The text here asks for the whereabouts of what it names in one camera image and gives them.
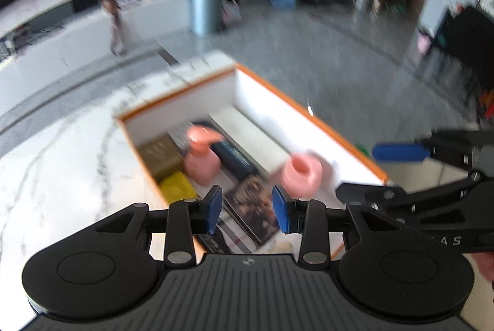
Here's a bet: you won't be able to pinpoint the gold brown small box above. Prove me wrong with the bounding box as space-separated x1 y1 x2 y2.
137 134 183 182

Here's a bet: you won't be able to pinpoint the illustrated card box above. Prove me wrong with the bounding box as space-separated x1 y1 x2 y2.
224 175 280 246

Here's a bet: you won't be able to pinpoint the yellow item in box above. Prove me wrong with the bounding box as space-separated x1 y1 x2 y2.
159 171 197 204

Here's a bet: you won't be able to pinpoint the small woven basket bag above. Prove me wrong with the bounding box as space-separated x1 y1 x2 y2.
222 0 242 27

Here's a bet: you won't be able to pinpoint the white marble tv console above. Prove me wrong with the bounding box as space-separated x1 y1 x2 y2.
1 0 189 114

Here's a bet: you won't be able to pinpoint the pink pump dispenser bottle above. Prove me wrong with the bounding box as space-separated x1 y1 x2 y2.
184 125 224 186

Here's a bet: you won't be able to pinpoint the pink cylindrical cup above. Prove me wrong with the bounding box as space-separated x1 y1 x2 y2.
280 153 323 199

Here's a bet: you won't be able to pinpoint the brown camera with strap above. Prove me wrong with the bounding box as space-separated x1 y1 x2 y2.
100 0 127 56

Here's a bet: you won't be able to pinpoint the orange cardboard storage box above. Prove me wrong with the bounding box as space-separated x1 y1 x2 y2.
118 64 388 255

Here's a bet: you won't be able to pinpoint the grey metal trash can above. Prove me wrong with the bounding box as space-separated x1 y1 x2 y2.
190 0 223 37

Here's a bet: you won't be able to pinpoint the plaid black zip case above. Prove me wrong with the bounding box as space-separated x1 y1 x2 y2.
165 119 259 179

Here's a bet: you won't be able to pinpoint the person's right hand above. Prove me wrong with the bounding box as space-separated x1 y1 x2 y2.
471 252 494 282

